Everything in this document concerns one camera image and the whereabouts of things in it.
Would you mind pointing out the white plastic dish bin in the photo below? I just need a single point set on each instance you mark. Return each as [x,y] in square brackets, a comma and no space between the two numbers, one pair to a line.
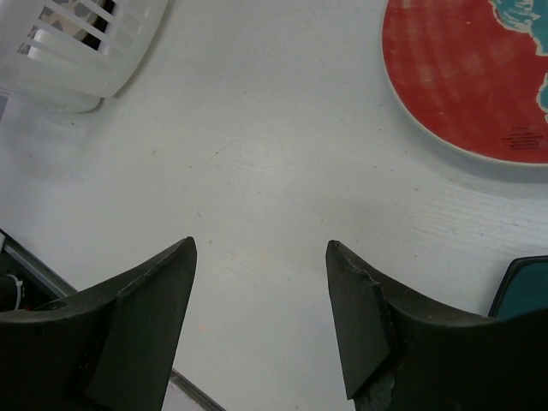
[47,66]

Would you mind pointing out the red and teal floral plate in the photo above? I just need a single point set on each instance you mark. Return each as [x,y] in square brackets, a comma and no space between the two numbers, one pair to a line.
[472,74]

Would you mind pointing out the dark teal angular plate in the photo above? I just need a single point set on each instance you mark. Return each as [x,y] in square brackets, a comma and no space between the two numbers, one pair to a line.
[523,289]

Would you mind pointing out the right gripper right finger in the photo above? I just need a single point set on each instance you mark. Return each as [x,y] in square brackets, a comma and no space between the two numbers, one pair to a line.
[402,350]

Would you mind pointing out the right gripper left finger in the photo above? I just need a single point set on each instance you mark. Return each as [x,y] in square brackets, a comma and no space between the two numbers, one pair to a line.
[108,347]

